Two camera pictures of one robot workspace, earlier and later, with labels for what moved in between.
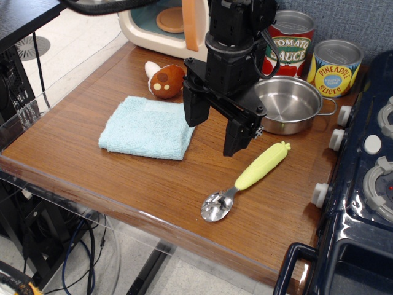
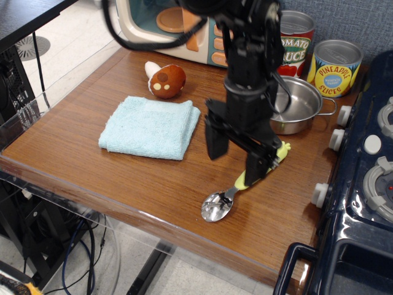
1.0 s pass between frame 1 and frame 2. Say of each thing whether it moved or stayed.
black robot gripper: moved
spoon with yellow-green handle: stayed
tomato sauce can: stayed
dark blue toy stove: stayed
